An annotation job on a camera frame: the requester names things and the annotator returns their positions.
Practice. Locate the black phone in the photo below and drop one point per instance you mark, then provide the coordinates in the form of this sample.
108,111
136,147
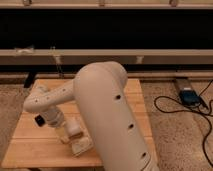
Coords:
39,120

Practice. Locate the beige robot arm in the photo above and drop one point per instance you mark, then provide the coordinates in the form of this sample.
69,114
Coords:
98,90

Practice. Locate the blue power adapter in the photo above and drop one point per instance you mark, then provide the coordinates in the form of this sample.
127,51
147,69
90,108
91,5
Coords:
189,97

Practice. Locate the wooden shelf rail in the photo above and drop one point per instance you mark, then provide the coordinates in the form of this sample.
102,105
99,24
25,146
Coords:
83,56

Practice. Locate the beige sponge block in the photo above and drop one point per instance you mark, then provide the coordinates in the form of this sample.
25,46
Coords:
81,145

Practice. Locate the translucent clear gripper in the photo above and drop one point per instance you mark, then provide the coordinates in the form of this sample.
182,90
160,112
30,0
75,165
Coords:
62,133

